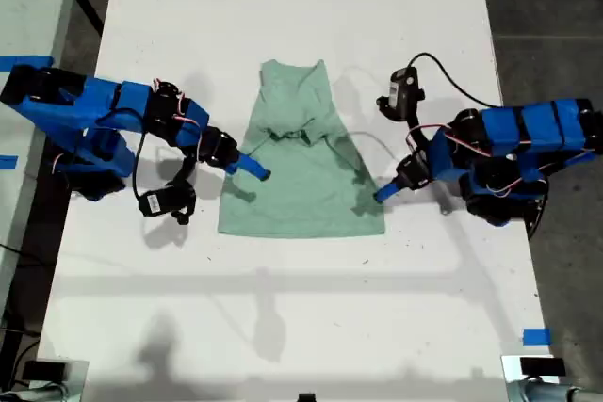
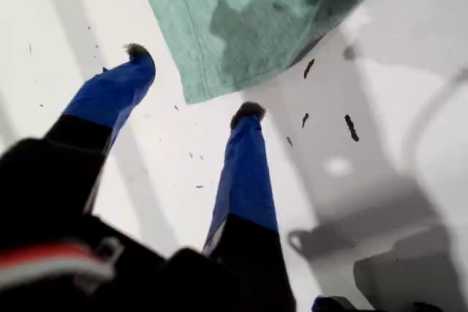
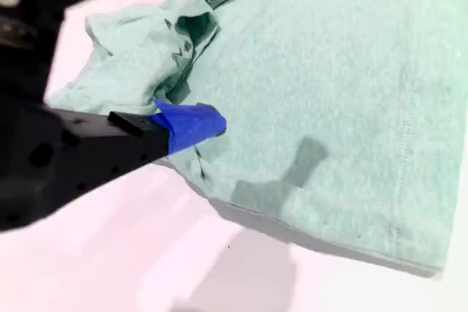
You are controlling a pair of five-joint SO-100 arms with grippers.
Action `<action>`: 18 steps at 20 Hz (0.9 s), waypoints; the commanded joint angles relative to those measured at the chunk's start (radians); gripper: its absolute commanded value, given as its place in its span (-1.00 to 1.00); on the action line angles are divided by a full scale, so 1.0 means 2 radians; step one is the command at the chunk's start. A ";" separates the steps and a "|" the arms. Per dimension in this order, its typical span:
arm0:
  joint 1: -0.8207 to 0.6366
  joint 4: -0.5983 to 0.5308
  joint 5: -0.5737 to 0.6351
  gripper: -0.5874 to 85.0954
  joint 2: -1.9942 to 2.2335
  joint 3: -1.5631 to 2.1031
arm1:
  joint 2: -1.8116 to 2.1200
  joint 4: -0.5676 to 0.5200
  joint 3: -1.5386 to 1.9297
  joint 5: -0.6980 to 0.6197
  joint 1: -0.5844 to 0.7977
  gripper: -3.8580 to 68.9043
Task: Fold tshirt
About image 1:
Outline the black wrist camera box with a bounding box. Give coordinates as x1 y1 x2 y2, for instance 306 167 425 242
137 184 197 227
375 67 427 120

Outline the pale side table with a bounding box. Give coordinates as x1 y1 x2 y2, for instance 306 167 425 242
0 0 87 323

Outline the long blue tape strip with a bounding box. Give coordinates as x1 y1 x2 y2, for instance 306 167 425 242
0 56 56 72

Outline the small black box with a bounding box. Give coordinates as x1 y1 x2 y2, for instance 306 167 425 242
22 360 68 382
520 357 566 378

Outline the black arm base cable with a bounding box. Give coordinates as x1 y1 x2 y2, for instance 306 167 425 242
526 192 551 241

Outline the grey tube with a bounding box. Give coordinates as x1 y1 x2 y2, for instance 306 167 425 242
508 380 603 402
0 382 70 402

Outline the pale green T-shirt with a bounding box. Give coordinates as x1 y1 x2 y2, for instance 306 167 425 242
217 58 386 239

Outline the black stand leg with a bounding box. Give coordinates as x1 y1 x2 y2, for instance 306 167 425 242
73 0 106 37

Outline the black camera stalk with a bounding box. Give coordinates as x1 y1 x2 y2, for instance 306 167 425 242
404 112 428 153
169 155 198 189

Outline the blue tape patch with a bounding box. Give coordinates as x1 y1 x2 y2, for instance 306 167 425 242
522 328 552 346

